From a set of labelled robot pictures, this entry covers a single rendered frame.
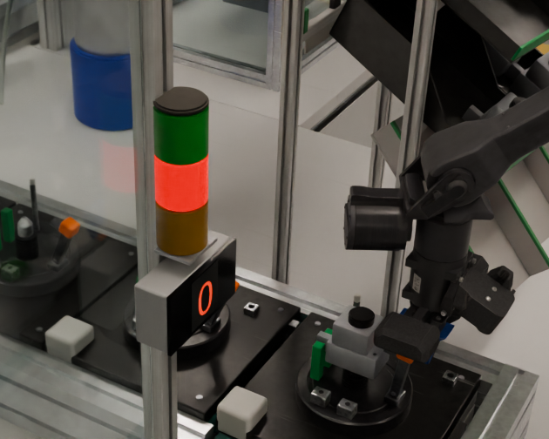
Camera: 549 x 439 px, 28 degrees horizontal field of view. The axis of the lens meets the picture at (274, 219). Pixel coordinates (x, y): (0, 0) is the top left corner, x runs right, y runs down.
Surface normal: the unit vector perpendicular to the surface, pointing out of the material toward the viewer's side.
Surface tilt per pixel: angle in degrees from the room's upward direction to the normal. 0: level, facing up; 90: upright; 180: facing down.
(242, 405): 0
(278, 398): 0
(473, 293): 22
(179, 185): 90
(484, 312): 89
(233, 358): 0
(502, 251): 45
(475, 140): 27
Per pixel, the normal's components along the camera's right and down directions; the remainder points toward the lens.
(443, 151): -0.41, -0.76
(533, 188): 0.58, -0.33
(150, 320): -0.49, 0.46
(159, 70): 0.87, 0.29
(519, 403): 0.04, -0.84
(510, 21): 0.37, -0.60
